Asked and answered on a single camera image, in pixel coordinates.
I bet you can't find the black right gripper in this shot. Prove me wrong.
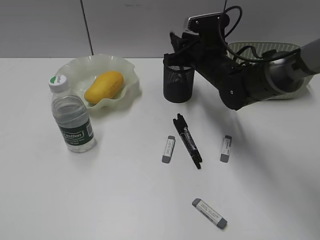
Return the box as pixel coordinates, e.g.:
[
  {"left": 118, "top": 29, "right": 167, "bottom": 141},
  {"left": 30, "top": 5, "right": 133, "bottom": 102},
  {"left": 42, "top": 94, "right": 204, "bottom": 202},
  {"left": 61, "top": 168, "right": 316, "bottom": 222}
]
[{"left": 169, "top": 31, "right": 253, "bottom": 111}]

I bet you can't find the black marker pen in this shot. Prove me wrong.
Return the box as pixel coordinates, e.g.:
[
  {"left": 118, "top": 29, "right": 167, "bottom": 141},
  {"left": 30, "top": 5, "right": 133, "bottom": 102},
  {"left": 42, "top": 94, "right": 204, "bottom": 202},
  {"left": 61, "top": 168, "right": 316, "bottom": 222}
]
[
  {"left": 177, "top": 113, "right": 203, "bottom": 163},
  {"left": 173, "top": 118, "right": 201, "bottom": 170}
]

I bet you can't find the yellow mango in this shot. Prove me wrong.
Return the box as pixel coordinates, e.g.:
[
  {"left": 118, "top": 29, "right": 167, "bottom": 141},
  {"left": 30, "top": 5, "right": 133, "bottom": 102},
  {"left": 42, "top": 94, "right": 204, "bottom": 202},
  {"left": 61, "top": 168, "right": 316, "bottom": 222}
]
[{"left": 84, "top": 71, "right": 124, "bottom": 105}]

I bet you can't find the grey white eraser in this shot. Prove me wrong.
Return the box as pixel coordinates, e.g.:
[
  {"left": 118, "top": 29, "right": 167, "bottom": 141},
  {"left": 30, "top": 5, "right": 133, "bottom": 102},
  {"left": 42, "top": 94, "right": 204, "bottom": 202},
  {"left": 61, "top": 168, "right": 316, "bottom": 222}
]
[
  {"left": 161, "top": 135, "right": 176, "bottom": 164},
  {"left": 192, "top": 198, "right": 228, "bottom": 230},
  {"left": 220, "top": 135, "right": 232, "bottom": 163}
]

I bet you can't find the clear plastic water bottle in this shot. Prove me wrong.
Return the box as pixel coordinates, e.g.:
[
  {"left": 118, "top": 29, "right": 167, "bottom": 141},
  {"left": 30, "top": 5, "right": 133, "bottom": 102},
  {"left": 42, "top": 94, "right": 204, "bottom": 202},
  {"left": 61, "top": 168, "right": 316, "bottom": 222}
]
[{"left": 48, "top": 74, "right": 96, "bottom": 153}]

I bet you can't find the grey white eraser front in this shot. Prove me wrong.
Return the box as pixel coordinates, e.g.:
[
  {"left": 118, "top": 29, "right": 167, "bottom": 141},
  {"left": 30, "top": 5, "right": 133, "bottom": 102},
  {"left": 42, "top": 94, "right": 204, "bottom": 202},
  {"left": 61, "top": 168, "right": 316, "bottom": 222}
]
[{"left": 192, "top": 198, "right": 228, "bottom": 230}]

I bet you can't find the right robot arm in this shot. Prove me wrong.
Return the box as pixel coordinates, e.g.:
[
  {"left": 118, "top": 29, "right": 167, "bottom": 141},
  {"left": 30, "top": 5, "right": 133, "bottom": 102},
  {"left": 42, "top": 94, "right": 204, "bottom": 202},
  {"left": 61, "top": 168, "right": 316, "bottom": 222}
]
[{"left": 164, "top": 32, "right": 320, "bottom": 111}]

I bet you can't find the black mesh pen holder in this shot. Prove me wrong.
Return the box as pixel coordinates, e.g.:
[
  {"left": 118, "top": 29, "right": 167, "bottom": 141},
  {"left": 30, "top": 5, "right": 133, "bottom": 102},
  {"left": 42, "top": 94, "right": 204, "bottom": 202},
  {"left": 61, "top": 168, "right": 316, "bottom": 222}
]
[{"left": 163, "top": 53, "right": 195, "bottom": 103}]

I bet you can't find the pale green plastic basket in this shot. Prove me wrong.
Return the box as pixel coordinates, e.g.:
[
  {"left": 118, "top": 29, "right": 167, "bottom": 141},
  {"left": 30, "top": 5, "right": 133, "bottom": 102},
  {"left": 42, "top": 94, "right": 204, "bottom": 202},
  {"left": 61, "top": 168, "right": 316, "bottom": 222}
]
[{"left": 228, "top": 41, "right": 312, "bottom": 100}]

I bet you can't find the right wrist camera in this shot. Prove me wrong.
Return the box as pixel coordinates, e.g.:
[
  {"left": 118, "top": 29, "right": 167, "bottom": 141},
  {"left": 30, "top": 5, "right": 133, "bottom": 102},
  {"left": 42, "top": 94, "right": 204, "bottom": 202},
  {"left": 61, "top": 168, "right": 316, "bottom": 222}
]
[{"left": 183, "top": 12, "right": 230, "bottom": 38}]

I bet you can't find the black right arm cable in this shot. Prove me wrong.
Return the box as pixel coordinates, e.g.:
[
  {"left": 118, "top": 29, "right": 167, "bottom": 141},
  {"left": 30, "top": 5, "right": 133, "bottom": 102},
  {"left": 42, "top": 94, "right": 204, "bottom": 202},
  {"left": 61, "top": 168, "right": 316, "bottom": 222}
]
[{"left": 216, "top": 5, "right": 301, "bottom": 63}]

